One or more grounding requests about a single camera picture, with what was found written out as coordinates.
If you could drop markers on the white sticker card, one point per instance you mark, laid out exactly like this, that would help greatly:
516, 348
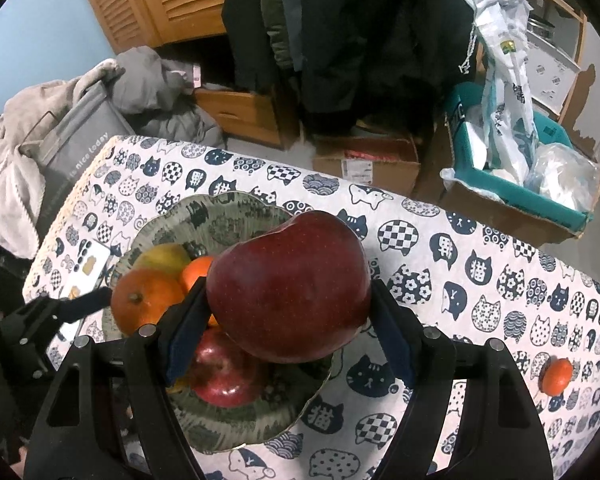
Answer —
87, 260

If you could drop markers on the large cardboard box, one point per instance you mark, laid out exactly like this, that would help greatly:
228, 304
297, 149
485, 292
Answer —
480, 210

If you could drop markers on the teal box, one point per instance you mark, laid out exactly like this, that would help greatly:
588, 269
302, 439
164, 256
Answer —
520, 195

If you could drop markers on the large orange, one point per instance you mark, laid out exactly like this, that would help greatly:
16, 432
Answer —
145, 300

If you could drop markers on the grey fabric bag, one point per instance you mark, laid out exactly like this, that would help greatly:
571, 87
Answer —
80, 145

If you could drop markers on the wooden drawer unit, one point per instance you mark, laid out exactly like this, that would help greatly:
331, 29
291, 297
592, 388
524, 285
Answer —
240, 110

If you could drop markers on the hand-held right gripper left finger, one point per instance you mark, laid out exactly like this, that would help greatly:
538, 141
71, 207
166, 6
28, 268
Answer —
182, 350

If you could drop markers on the small labelled cardboard box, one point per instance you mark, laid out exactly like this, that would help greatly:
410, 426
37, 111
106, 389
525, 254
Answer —
365, 152

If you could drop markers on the wooden louvred cabinet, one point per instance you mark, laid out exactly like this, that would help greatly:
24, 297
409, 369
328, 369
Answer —
130, 0

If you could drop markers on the dark hanging coats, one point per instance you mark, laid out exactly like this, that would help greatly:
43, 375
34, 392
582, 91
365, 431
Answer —
370, 35

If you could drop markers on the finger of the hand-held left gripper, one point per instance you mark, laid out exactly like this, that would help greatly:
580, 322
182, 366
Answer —
87, 305

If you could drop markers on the grey padded jacket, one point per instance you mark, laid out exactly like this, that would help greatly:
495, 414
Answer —
150, 85

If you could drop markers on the cat print tablecloth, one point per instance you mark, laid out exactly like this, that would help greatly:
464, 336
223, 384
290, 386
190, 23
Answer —
430, 270

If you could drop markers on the clear plastic bag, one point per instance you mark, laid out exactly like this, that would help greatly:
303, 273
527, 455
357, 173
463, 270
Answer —
560, 175

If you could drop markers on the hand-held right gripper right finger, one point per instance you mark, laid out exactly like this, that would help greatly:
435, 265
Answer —
395, 340

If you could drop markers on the wooden shelf rack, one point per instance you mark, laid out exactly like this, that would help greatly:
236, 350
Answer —
579, 35

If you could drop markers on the large dark red apple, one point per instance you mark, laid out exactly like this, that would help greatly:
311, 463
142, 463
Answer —
290, 285

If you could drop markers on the small tangerine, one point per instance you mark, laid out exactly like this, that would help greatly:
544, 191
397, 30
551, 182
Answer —
196, 275
557, 375

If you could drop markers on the white printed box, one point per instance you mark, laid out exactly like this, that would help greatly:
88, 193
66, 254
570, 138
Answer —
550, 75

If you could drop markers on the yellow apple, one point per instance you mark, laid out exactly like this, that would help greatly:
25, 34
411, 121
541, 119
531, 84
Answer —
165, 257

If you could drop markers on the scalloped glass plate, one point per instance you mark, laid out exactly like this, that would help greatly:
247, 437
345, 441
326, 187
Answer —
230, 425

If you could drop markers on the white printed plastic bag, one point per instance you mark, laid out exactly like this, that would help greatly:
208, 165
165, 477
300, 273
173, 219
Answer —
505, 100

